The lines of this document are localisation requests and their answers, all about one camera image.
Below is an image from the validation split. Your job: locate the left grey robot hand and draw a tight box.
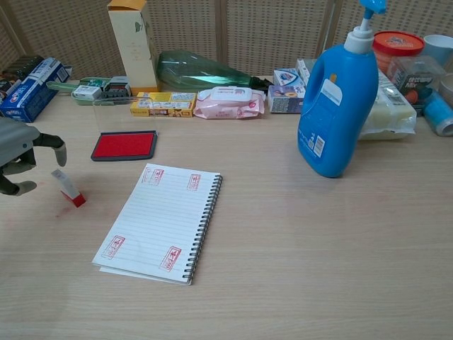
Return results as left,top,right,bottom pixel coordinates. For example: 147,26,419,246
0,116,67,196

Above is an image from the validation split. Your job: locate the red white stamp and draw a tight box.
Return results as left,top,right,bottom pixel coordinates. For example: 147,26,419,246
51,169,87,208

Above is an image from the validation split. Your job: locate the white spiral lined notebook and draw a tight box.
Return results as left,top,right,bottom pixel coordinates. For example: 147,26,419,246
91,162,224,286

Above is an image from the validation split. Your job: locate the blue toothpaste box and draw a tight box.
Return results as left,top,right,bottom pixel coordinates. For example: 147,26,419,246
0,57,74,123

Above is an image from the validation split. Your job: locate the dark drink bottle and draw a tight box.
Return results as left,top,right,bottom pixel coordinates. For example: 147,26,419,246
0,55,45,100

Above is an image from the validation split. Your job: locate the small white green box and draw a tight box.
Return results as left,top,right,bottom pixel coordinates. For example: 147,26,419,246
72,84,102,101

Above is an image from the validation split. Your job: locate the red ink pad clear lid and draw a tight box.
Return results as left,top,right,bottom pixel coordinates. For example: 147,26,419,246
91,97,159,162

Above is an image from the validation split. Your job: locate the grey black date stamper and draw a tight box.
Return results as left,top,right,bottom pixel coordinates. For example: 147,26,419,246
102,76,132,99

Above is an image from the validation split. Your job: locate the tall cream carton orange top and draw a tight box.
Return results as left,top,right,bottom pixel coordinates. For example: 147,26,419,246
107,0,160,96

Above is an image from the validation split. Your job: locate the yellow printed flat box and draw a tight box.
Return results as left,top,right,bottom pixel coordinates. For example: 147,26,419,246
130,91,197,118

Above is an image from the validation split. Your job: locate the green plastic spray bottle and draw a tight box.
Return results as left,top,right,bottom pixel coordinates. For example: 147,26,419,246
156,50,273,91

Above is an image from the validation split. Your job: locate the pink wet wipes pack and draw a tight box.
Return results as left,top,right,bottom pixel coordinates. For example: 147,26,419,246
193,86,266,120

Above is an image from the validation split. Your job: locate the wicker folding screen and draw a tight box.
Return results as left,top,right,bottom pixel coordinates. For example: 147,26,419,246
0,0,453,82

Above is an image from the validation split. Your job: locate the purple small soap box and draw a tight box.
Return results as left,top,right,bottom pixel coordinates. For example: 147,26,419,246
267,84,307,114

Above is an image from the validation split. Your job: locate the blue white soap box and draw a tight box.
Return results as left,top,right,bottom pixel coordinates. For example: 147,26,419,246
273,67,306,88

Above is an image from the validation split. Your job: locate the blue detergent pump bottle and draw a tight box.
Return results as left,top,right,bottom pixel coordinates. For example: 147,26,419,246
297,0,387,179

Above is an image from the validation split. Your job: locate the long white vacuum rice pack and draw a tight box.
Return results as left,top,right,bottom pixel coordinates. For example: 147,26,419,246
360,69,418,141

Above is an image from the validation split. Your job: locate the orange lid snack jar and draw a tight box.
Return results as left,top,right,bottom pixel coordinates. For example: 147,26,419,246
372,30,425,72

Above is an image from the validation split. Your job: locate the clear plastic snack box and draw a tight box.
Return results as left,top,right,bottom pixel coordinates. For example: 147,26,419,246
386,55,447,116

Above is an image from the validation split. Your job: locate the blue cylindrical tube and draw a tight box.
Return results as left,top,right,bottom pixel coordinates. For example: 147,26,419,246
423,91,453,137

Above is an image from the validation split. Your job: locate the light blue mug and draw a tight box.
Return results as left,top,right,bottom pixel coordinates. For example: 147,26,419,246
423,34,453,68

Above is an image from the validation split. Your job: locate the beige bowl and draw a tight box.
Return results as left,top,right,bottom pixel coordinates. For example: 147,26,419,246
438,72,453,93

